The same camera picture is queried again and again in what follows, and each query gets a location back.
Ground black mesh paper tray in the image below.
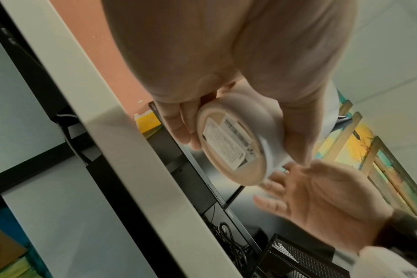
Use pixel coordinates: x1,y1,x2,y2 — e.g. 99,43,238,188
254,232,354,278

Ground yellow paper scrap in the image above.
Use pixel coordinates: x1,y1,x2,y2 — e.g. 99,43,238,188
134,110,163,134

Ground person's right hand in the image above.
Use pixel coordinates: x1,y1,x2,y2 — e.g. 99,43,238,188
252,159,396,255

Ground white desk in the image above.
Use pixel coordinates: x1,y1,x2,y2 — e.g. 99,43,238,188
0,0,245,278

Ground person's left hand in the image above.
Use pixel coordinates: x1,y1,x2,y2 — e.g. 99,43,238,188
101,0,359,167

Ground black wrist strap with markers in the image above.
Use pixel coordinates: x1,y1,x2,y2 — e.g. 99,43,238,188
371,208,417,251

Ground tangled black monitor cables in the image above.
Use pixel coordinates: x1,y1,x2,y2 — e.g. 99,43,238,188
207,202,258,273

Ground white paper cup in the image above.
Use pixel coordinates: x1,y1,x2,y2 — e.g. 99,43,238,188
195,78,340,187

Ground black pens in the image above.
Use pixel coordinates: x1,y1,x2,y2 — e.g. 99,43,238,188
335,114,354,129

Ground brown cardboard box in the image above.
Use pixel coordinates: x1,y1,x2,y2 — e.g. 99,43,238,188
0,222,28,276

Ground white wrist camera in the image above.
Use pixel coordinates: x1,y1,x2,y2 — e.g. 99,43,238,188
348,245,417,278

